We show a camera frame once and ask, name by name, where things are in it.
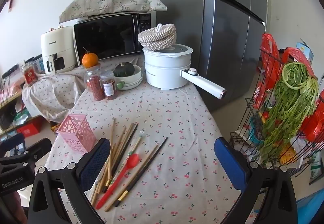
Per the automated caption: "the wooden shelf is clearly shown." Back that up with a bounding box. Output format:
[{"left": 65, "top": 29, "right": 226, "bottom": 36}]
[{"left": 0, "top": 87, "right": 51, "bottom": 143}]

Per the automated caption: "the clear container blue label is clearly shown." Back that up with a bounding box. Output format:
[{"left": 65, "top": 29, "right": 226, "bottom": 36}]
[{"left": 32, "top": 55, "right": 46, "bottom": 74}]

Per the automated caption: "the white-labelled jar of red berries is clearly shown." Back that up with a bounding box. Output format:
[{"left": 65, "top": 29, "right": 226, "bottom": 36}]
[{"left": 100, "top": 70, "right": 118, "bottom": 100}]

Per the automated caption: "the red box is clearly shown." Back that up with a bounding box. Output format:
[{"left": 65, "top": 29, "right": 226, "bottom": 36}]
[{"left": 16, "top": 121, "right": 43, "bottom": 136}]

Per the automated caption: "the floral cloth cover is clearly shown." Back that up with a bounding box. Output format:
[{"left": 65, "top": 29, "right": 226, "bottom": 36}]
[{"left": 59, "top": 0, "right": 168, "bottom": 24}]

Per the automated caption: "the black wire rack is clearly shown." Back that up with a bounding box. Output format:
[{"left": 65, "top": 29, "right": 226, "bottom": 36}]
[{"left": 229, "top": 47, "right": 324, "bottom": 184}]

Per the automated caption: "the red plastic bag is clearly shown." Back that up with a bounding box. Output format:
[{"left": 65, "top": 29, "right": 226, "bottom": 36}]
[
  {"left": 261, "top": 33, "right": 281, "bottom": 109},
  {"left": 281, "top": 47, "right": 324, "bottom": 138}
]

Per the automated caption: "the patterned clear-tipped chopstick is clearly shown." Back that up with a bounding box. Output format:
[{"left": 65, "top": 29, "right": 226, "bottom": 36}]
[{"left": 108, "top": 131, "right": 145, "bottom": 190}]

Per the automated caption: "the black chopstick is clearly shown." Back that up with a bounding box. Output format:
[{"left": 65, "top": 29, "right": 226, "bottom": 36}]
[
  {"left": 102, "top": 123, "right": 139, "bottom": 193},
  {"left": 115, "top": 137, "right": 169, "bottom": 207}
]

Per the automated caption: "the grey refrigerator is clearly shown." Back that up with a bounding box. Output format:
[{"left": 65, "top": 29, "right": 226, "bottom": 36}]
[{"left": 156, "top": 0, "right": 268, "bottom": 111}]

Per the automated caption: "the green squash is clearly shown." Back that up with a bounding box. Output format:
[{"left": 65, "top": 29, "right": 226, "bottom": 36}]
[{"left": 113, "top": 62, "right": 135, "bottom": 78}]

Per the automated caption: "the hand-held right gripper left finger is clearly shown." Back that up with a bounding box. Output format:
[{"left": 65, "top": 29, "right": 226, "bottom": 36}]
[{"left": 27, "top": 137, "right": 111, "bottom": 224}]

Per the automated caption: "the yellow printed cardboard box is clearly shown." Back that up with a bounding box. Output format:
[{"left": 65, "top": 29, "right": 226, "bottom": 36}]
[{"left": 49, "top": 121, "right": 64, "bottom": 134}]

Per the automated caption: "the cherry print tablecloth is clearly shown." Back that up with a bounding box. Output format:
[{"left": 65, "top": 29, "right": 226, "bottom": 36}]
[{"left": 21, "top": 55, "right": 256, "bottom": 224}]

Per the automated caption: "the white electric pot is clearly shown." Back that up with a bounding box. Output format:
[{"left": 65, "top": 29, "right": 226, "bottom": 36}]
[{"left": 142, "top": 44, "right": 227, "bottom": 100}]

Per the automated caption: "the black power strip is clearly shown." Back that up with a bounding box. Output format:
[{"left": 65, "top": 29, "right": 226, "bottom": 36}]
[{"left": 1, "top": 67, "right": 20, "bottom": 80}]

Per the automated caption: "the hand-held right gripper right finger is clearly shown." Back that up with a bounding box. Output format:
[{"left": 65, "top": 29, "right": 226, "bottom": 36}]
[{"left": 214, "top": 137, "right": 298, "bottom": 224}]

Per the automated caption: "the black microwave oven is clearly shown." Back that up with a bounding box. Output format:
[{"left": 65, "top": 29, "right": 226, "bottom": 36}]
[{"left": 73, "top": 13, "right": 157, "bottom": 66}]

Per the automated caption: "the white air fryer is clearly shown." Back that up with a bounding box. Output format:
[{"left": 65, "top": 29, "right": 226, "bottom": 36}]
[{"left": 40, "top": 26, "right": 76, "bottom": 74}]

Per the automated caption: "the red-labelled clear jar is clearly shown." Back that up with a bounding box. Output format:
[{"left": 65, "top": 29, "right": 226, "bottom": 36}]
[{"left": 20, "top": 61, "right": 38, "bottom": 87}]

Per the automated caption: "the pink plastic bag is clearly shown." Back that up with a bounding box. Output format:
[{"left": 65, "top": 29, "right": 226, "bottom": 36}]
[{"left": 0, "top": 80, "right": 23, "bottom": 95}]

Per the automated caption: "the orange tangerine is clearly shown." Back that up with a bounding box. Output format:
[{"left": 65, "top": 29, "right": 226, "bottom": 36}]
[{"left": 82, "top": 48, "right": 99, "bottom": 68}]

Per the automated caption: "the blue plastic bag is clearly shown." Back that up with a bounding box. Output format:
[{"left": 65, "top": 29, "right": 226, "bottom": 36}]
[{"left": 296, "top": 195, "right": 324, "bottom": 217}]

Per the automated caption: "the pink perforated utensil holder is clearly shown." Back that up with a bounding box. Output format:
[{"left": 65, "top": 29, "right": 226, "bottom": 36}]
[{"left": 56, "top": 113, "right": 97, "bottom": 153}]

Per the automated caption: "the blue and white carton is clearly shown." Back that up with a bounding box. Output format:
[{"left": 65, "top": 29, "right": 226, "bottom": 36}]
[{"left": 296, "top": 38, "right": 314, "bottom": 67}]

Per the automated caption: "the bunch of green vegetables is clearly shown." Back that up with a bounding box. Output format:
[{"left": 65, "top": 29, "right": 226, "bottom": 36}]
[{"left": 258, "top": 62, "right": 320, "bottom": 164}]

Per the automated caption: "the red plastic spoon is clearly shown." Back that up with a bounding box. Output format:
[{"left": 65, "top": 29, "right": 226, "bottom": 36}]
[{"left": 96, "top": 153, "right": 140, "bottom": 210}]

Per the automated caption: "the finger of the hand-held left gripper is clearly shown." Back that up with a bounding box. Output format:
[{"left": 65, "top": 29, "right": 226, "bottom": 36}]
[
  {"left": 0, "top": 137, "right": 52, "bottom": 168},
  {"left": 0, "top": 133, "right": 26, "bottom": 156}
]

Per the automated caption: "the white bowl with green knob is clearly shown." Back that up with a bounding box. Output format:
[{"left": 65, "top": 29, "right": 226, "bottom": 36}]
[{"left": 114, "top": 65, "right": 143, "bottom": 91}]

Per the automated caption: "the woven lidded basket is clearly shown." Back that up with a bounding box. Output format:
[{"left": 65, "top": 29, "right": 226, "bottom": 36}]
[{"left": 137, "top": 23, "right": 177, "bottom": 51}]

